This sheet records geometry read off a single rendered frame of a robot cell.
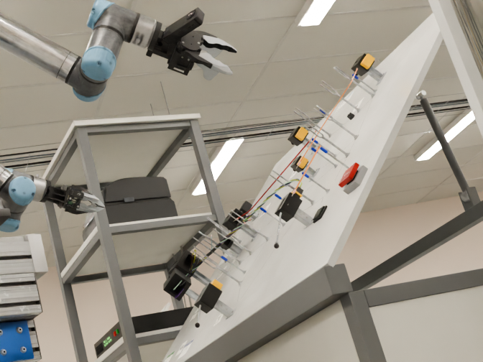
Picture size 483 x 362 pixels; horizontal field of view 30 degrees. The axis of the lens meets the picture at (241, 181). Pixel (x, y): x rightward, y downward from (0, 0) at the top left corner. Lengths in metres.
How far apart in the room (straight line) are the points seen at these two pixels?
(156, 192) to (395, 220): 8.36
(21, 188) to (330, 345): 1.04
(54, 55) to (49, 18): 3.23
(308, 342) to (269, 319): 0.12
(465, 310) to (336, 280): 0.34
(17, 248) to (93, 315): 7.97
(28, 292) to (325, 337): 0.66
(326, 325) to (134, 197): 1.44
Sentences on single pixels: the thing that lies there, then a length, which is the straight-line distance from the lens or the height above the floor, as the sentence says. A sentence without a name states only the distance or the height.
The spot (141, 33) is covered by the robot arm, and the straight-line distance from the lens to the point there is 2.17.
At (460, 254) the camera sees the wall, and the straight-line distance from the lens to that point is 11.84.
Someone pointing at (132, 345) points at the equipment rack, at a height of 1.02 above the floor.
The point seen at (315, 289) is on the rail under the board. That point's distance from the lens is 1.98.
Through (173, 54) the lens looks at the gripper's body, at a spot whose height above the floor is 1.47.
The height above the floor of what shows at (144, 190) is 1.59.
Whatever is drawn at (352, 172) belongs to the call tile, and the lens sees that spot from 2.12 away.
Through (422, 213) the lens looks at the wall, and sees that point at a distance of 11.79.
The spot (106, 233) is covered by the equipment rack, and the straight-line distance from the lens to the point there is 3.14.
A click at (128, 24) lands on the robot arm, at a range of 2.17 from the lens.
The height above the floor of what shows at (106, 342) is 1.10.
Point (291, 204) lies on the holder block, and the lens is 2.29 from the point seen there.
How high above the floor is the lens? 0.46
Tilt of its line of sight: 19 degrees up
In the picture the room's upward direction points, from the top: 16 degrees counter-clockwise
